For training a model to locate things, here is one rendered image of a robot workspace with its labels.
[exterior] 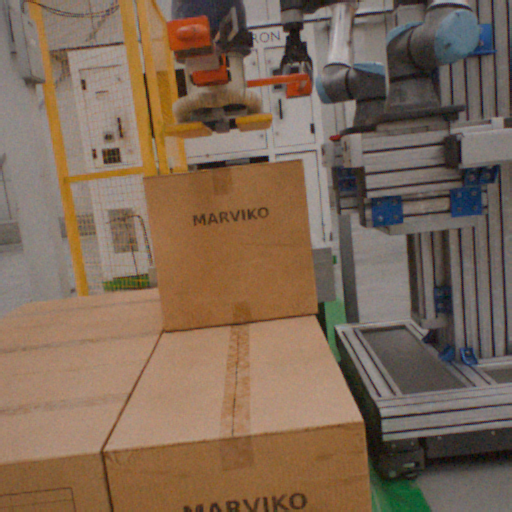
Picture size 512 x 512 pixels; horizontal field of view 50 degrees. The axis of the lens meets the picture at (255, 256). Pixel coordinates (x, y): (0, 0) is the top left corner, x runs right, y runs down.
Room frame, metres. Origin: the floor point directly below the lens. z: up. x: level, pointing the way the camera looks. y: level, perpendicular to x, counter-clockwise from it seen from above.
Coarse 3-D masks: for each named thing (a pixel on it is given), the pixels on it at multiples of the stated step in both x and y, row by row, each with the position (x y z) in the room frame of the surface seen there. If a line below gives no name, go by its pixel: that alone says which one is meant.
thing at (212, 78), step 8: (224, 56) 1.38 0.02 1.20; (224, 64) 1.37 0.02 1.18; (208, 72) 1.37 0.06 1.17; (216, 72) 1.37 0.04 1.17; (224, 72) 1.37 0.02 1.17; (192, 80) 1.38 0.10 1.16; (200, 80) 1.37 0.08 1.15; (208, 80) 1.37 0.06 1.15; (216, 80) 1.44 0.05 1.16; (224, 80) 1.44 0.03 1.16
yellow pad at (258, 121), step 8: (264, 112) 1.51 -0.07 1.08; (240, 120) 1.49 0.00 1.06; (248, 120) 1.49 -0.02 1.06; (256, 120) 1.49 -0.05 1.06; (264, 120) 1.49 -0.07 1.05; (272, 120) 1.49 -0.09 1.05; (240, 128) 1.65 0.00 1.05; (248, 128) 1.69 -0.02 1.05; (256, 128) 1.74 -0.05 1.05; (264, 128) 1.78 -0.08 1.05
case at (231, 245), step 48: (144, 192) 1.37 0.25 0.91; (192, 192) 1.37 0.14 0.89; (240, 192) 1.37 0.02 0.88; (288, 192) 1.37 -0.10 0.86; (192, 240) 1.37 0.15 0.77; (240, 240) 1.37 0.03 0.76; (288, 240) 1.37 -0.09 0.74; (192, 288) 1.37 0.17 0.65; (240, 288) 1.37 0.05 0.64; (288, 288) 1.37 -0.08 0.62
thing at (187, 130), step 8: (168, 128) 1.49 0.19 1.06; (176, 128) 1.49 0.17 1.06; (184, 128) 1.49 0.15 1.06; (192, 128) 1.49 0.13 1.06; (200, 128) 1.49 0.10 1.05; (208, 128) 1.73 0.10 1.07; (176, 136) 1.64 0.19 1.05; (184, 136) 1.68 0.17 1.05; (192, 136) 1.72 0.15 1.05; (200, 136) 1.77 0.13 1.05; (208, 136) 1.82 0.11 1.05
